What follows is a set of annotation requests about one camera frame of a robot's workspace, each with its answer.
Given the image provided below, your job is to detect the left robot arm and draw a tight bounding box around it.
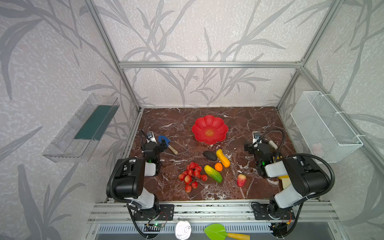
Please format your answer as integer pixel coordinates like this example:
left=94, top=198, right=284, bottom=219
left=106, top=140, right=167, bottom=215

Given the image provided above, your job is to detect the green toy shovel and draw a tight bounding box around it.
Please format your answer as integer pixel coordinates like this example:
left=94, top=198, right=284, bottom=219
left=204, top=224, right=251, bottom=240

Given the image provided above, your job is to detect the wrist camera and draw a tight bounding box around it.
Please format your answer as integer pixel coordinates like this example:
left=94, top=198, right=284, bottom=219
left=147, top=132, right=157, bottom=143
left=252, top=132, right=262, bottom=144

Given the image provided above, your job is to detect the dark fake avocado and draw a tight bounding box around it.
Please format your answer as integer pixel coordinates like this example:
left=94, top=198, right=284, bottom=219
left=203, top=151, right=218, bottom=162

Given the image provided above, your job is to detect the yellow orange fake squash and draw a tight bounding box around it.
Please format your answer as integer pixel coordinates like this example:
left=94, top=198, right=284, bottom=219
left=216, top=149, right=231, bottom=168

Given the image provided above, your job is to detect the green circuit board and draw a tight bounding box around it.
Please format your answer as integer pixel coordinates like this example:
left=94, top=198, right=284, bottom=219
left=143, top=223, right=167, bottom=233

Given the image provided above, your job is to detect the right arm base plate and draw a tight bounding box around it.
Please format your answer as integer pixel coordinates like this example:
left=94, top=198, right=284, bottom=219
left=251, top=202, right=296, bottom=221

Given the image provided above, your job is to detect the small fake orange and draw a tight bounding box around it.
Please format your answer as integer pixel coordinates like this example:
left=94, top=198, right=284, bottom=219
left=214, top=163, right=223, bottom=172

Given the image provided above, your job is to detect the green yellow fake mango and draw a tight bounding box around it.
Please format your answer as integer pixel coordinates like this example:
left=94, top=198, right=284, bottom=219
left=204, top=165, right=223, bottom=183

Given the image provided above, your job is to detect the white wire mesh basket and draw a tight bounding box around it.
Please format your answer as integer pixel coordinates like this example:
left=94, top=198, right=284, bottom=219
left=291, top=91, right=364, bottom=163

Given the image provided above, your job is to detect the white round disc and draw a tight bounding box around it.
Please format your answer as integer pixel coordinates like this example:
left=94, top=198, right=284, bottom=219
left=175, top=221, right=192, bottom=240

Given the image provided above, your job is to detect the white handled tool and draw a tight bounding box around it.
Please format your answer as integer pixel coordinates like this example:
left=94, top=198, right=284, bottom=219
left=269, top=141, right=278, bottom=150

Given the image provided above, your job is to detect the red flower-shaped fruit bowl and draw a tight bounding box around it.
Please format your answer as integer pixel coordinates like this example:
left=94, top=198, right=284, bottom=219
left=192, top=115, right=229, bottom=145

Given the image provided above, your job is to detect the red fake grape bunch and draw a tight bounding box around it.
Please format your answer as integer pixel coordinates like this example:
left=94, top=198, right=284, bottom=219
left=178, top=162, right=208, bottom=193

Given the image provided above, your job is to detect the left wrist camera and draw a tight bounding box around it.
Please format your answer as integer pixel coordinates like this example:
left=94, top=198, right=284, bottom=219
left=147, top=132, right=157, bottom=143

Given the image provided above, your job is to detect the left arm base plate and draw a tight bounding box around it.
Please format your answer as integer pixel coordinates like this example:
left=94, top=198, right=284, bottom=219
left=134, top=204, right=175, bottom=221

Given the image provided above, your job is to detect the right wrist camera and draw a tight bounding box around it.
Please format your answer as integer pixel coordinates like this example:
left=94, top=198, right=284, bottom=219
left=252, top=132, right=262, bottom=144

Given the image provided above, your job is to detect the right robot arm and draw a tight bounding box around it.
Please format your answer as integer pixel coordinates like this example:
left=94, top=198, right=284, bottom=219
left=244, top=142, right=336, bottom=220

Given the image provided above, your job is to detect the blue toy trowel wooden handle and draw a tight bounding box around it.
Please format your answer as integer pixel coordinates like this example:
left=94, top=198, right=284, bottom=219
left=158, top=136, right=179, bottom=156

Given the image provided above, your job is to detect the clear plastic wall tray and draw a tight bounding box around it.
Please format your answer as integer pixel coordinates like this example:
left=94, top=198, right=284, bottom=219
left=43, top=94, right=120, bottom=163

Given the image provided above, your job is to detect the fake strawberry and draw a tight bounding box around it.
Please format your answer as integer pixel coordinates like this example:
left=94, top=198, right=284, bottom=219
left=237, top=174, right=247, bottom=188

